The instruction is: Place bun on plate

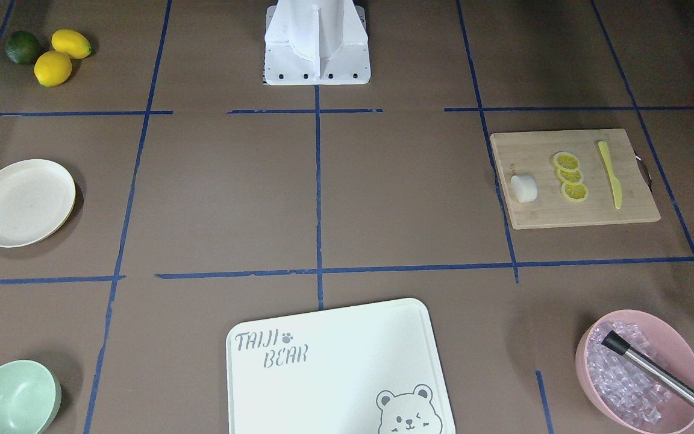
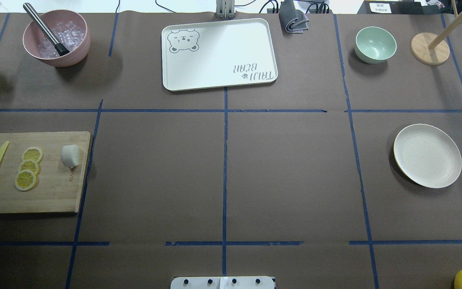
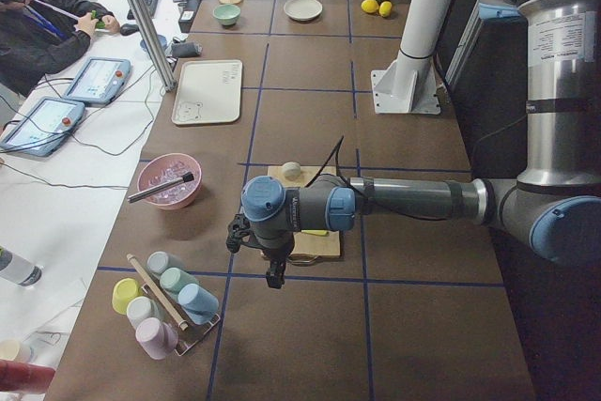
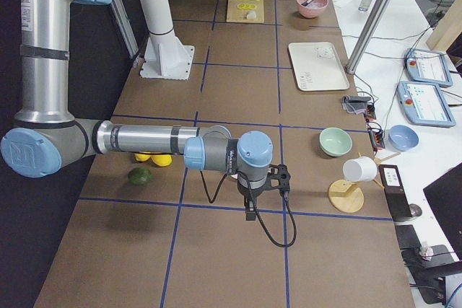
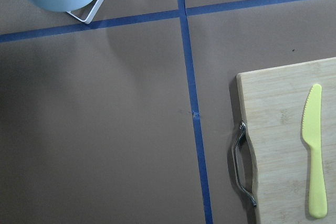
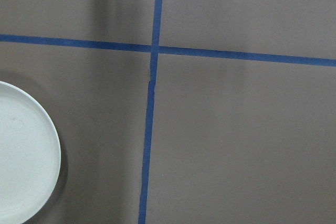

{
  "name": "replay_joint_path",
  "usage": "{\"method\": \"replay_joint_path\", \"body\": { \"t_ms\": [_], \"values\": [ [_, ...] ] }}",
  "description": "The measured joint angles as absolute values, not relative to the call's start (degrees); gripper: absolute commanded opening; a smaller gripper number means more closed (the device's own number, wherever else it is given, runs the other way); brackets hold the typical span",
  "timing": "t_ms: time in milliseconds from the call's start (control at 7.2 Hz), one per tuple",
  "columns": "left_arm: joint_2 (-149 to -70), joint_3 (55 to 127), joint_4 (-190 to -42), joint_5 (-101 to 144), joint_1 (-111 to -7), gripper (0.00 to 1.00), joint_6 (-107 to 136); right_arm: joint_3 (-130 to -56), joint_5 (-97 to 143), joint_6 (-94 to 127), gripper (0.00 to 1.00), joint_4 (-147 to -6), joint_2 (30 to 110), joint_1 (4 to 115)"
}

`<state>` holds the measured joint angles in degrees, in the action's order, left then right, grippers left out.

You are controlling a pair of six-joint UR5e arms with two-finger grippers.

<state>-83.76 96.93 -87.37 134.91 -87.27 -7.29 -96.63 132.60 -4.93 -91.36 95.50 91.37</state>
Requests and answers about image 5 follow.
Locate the bamboo cutting board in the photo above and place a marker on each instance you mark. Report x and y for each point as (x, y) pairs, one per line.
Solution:
(272, 103)

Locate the white wire cup rack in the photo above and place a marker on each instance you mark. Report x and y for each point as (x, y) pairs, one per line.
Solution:
(86, 13)

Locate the yellow plastic knife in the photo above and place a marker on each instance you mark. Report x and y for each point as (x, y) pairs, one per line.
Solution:
(311, 134)

